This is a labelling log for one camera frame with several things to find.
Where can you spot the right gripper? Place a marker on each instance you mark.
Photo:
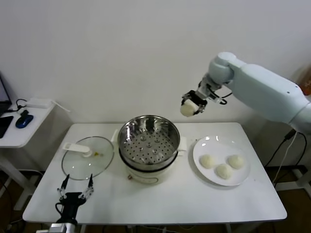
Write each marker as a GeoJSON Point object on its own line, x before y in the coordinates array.
{"type": "Point", "coordinates": [200, 95]}

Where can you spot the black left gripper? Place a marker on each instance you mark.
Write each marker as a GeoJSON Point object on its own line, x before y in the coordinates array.
{"type": "Point", "coordinates": [70, 201]}

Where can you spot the white steamed baozi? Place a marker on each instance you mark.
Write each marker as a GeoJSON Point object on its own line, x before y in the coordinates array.
{"type": "Point", "coordinates": [235, 161]}
{"type": "Point", "coordinates": [224, 171]}
{"type": "Point", "coordinates": [188, 109]}
{"type": "Point", "coordinates": [207, 161]}

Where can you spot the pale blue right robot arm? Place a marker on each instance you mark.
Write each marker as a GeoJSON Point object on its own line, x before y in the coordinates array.
{"type": "Point", "coordinates": [262, 89]}

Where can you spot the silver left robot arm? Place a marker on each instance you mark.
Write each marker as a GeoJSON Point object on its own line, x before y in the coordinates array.
{"type": "Point", "coordinates": [71, 228]}

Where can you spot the stainless steel steamer basket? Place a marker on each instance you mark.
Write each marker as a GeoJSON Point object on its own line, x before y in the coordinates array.
{"type": "Point", "coordinates": [148, 148]}

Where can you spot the white round plate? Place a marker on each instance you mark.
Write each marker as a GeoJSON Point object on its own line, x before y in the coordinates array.
{"type": "Point", "coordinates": [218, 148]}

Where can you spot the white electric cooker base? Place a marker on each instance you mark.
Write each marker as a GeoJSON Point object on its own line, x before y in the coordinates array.
{"type": "Point", "coordinates": [145, 176]}

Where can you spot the white side table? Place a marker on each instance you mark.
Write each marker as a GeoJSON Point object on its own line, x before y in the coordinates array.
{"type": "Point", "coordinates": [14, 142]}

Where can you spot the blue computer mouse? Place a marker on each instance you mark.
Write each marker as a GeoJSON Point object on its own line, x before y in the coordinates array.
{"type": "Point", "coordinates": [24, 121]}

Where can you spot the small black clip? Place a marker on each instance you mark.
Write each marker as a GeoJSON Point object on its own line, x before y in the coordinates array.
{"type": "Point", "coordinates": [24, 113]}

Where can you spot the white power adapter box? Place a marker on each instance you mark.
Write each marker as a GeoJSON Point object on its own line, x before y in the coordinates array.
{"type": "Point", "coordinates": [39, 103]}

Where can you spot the black flat phone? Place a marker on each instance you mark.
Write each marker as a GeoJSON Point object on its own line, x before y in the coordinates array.
{"type": "Point", "coordinates": [5, 126]}

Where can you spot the orange object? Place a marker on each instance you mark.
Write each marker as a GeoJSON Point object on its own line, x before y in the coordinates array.
{"type": "Point", "coordinates": [307, 87]}

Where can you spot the black laptop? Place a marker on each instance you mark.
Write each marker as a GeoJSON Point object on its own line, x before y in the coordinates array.
{"type": "Point", "coordinates": [3, 92]}

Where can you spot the white stand foot bar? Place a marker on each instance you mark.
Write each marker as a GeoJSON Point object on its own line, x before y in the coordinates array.
{"type": "Point", "coordinates": [295, 184]}

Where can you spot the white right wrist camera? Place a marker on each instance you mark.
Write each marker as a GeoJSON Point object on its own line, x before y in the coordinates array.
{"type": "Point", "coordinates": [215, 97]}

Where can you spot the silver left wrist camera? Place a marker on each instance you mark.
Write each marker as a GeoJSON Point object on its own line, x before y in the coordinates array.
{"type": "Point", "coordinates": [58, 228]}

